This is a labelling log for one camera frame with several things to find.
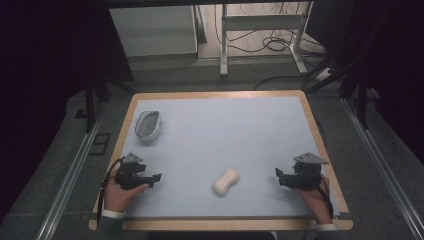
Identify metal floor rail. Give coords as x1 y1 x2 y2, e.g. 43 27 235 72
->
341 96 424 240
34 99 109 240

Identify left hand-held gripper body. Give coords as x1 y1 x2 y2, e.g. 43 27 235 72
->
114 152 152 191

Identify white soap bar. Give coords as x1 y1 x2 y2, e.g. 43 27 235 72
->
212 167 241 198

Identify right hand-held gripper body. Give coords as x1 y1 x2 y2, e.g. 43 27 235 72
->
283 151 330 191

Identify black floor cables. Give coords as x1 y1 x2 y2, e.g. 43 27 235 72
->
213 2 329 92

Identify person's left hand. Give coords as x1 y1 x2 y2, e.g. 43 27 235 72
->
103 169 150 214

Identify pale blue table mat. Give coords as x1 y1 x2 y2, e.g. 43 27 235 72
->
121 96 341 220

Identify black stand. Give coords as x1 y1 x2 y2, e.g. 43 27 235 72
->
74 74 138 134
301 6 394 131

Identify white cabinet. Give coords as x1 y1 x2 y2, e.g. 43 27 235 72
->
109 5 199 58

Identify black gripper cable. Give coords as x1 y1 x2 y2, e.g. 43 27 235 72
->
298 165 335 222
96 157 125 232

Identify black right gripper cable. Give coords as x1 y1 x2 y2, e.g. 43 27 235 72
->
298 165 335 222

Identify white oval soap dish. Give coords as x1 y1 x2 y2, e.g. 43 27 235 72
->
134 110 163 142

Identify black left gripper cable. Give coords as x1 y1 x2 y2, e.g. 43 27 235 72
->
96 157 125 232

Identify white metal desk frame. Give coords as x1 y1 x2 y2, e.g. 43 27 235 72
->
219 0 314 78

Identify person's right hand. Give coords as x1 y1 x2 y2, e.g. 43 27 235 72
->
292 174 331 226

